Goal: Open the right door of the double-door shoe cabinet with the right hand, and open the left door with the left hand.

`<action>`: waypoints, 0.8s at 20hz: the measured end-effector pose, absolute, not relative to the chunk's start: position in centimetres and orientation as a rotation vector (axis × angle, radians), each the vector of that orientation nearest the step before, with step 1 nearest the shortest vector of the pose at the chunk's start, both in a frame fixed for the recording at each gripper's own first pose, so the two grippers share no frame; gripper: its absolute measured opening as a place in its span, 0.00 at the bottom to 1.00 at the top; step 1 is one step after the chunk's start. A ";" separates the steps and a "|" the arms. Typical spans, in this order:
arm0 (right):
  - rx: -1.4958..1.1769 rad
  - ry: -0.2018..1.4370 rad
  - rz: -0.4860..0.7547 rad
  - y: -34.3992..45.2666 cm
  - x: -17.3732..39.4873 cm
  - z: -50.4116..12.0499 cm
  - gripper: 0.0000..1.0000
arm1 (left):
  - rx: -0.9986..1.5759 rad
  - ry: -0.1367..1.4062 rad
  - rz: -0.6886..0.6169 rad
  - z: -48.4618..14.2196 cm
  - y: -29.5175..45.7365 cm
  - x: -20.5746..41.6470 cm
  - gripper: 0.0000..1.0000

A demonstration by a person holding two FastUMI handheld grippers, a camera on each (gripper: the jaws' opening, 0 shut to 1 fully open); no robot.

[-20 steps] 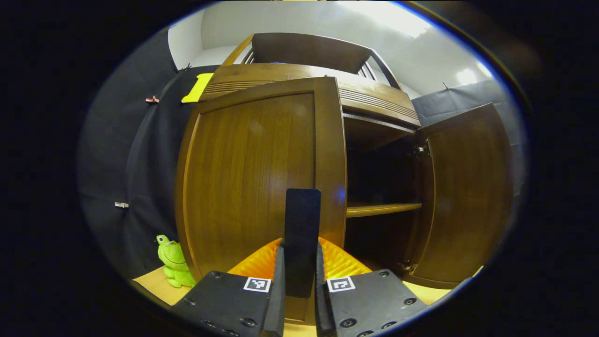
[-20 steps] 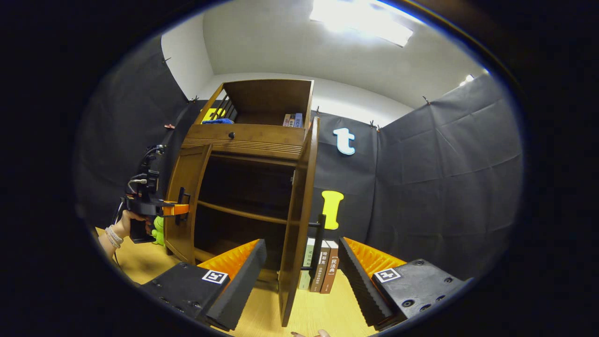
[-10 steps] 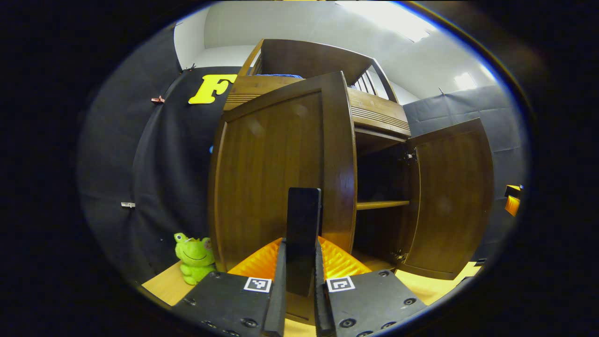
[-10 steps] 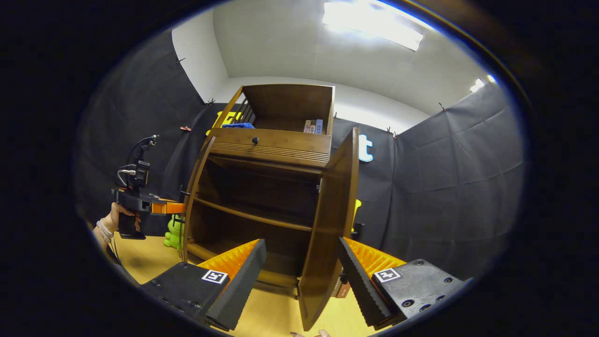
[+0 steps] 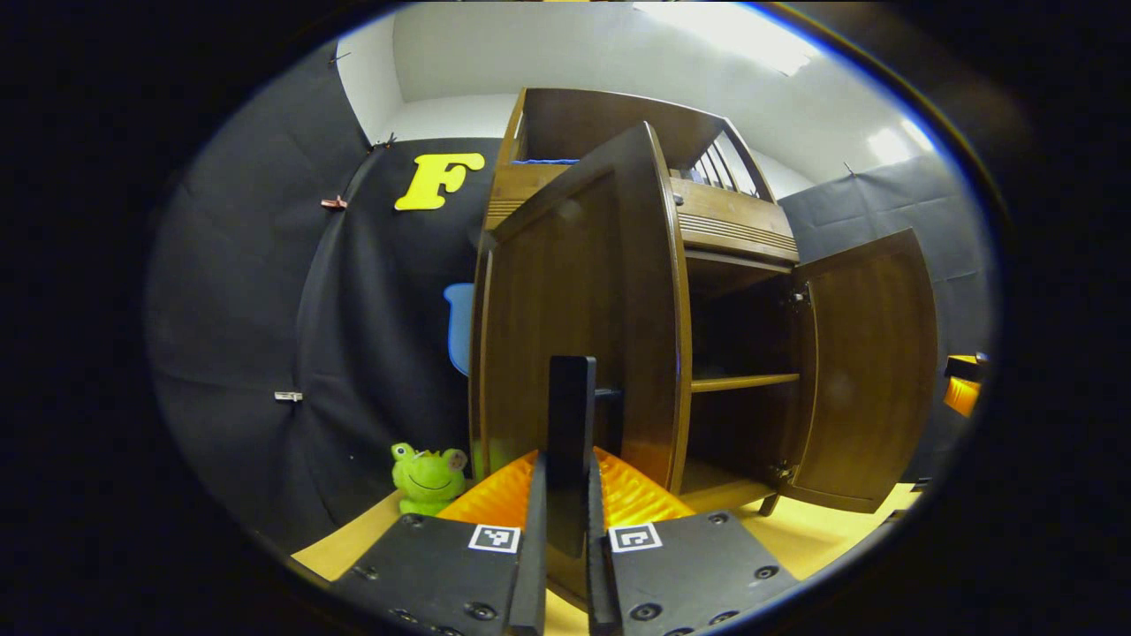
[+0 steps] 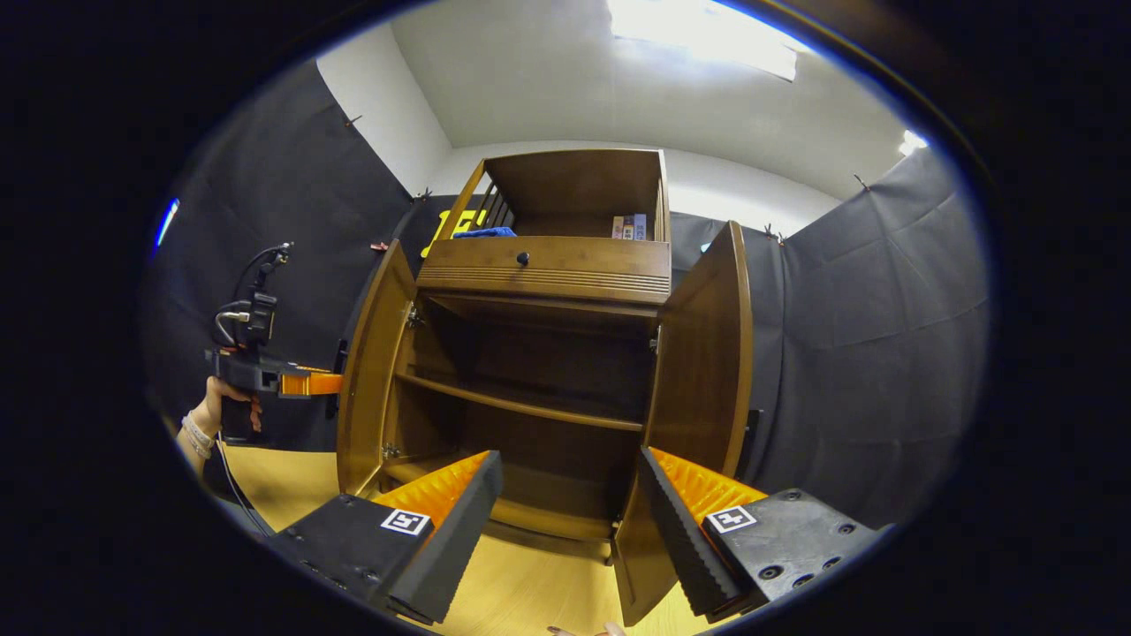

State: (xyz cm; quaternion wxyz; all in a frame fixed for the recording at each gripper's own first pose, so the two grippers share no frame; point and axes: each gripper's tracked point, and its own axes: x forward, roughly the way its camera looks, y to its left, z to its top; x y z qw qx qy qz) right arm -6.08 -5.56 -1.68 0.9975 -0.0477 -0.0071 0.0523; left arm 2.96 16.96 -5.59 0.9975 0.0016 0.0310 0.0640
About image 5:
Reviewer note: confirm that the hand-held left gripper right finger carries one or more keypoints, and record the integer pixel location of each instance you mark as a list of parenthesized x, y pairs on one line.
[(599, 574)]

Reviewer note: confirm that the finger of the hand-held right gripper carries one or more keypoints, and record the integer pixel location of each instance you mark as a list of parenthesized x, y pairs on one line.
[(965, 367)]

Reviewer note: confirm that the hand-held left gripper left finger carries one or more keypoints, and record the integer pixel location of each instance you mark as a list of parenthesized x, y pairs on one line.
[(530, 565)]

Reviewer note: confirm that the wooden shoe cabinet door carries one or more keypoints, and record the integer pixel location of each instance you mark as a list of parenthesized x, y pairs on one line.
[(565, 283), (870, 371)]

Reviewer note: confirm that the wooden double-door shoe cabinet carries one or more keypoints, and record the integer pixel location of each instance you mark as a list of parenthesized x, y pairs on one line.
[(610, 115)]

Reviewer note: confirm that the green frog toy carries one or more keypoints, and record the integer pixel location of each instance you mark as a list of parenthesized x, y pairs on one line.
[(428, 481)]

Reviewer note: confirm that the wooden inner shelf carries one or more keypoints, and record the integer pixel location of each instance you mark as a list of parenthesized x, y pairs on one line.
[(742, 382)]

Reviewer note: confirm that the small ceiling light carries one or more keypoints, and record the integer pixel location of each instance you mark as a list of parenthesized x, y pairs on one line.
[(897, 141)]

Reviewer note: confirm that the black backdrop cloth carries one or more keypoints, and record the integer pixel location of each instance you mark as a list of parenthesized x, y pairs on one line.
[(247, 291)]

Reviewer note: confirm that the blue cloth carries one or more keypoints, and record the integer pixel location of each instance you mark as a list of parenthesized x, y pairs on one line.
[(543, 162)]

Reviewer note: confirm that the large ceiling light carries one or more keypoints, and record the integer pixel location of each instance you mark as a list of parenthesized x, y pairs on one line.
[(724, 35)]

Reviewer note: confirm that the copper clip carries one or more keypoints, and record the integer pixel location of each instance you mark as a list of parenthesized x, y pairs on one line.
[(333, 203)]

